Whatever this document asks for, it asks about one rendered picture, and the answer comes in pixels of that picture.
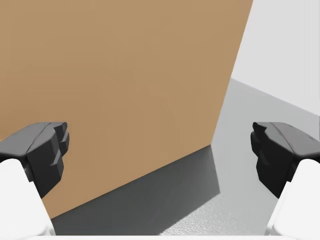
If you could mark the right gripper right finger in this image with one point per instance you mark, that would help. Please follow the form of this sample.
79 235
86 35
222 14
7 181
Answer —
280 160

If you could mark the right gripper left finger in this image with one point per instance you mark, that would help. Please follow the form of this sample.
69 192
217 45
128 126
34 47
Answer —
37 160

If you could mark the tall board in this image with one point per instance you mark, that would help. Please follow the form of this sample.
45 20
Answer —
125 87

